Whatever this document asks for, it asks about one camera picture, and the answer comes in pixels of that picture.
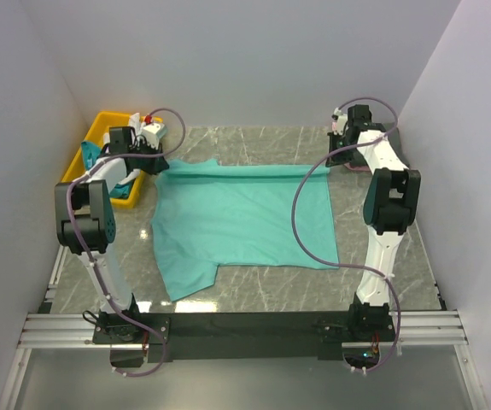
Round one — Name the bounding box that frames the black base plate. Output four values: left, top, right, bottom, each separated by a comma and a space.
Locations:
91, 310, 398, 369

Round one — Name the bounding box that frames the mint green polo shirt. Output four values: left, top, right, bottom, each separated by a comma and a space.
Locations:
151, 160, 339, 302

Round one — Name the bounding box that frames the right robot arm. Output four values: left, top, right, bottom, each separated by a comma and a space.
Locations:
325, 104, 421, 331

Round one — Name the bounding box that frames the folded pink t shirt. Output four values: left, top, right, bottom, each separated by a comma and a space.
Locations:
325, 125, 370, 172

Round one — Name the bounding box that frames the folded dark grey t shirt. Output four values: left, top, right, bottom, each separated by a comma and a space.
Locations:
385, 123, 410, 168

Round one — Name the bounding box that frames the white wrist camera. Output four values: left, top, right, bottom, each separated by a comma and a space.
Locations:
140, 122, 167, 149
331, 107, 348, 135

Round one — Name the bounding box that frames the aluminium frame rail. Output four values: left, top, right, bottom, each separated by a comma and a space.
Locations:
0, 204, 489, 410

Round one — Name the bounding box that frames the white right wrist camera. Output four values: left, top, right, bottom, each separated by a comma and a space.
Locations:
331, 107, 348, 135

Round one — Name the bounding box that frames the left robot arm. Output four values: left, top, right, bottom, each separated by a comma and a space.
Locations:
55, 121, 169, 327

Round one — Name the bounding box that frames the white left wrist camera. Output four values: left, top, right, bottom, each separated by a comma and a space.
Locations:
140, 122, 167, 149

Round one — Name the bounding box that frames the white t shirt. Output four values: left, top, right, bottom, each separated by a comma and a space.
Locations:
116, 112, 164, 185

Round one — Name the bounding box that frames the yellow plastic bin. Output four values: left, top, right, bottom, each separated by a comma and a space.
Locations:
61, 111, 154, 208

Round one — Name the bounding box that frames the teal t shirt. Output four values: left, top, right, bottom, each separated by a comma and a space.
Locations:
80, 141, 138, 199

